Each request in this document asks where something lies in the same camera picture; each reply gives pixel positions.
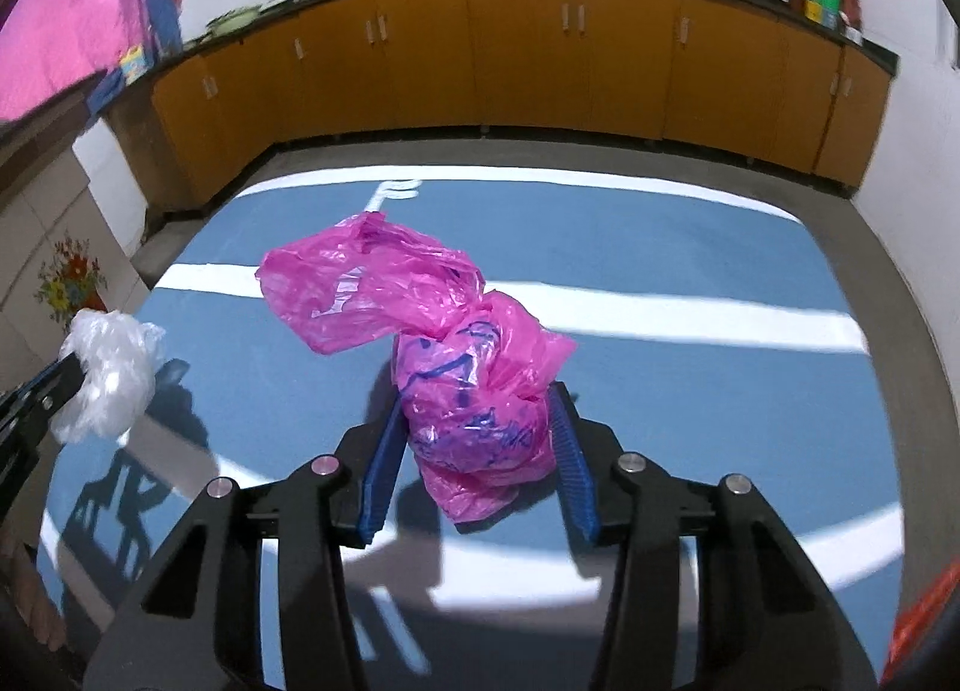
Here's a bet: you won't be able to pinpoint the magenta plastic bag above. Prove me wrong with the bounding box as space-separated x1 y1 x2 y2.
256 211 576 524

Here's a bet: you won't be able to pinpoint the lower wooden kitchen cabinets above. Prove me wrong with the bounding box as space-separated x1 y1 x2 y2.
104 0 898 213

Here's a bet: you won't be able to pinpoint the white cabinet flower decal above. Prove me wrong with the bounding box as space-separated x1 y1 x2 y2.
0 149 152 392

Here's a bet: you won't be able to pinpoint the clear plastic bag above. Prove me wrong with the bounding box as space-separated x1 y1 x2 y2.
50 309 166 445

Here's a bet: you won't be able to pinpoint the blue white striped tablecloth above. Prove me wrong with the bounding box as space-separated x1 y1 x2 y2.
37 166 903 689

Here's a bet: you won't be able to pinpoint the person's hand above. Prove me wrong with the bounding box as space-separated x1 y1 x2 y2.
2 527 67 652

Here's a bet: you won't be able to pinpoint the green basin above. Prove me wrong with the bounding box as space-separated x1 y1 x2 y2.
206 5 260 37

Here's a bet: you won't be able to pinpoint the pink curtain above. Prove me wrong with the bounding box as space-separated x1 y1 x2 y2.
2 0 182 122

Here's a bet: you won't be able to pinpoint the red plastic trash basket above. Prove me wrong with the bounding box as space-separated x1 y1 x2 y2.
880 561 960 691

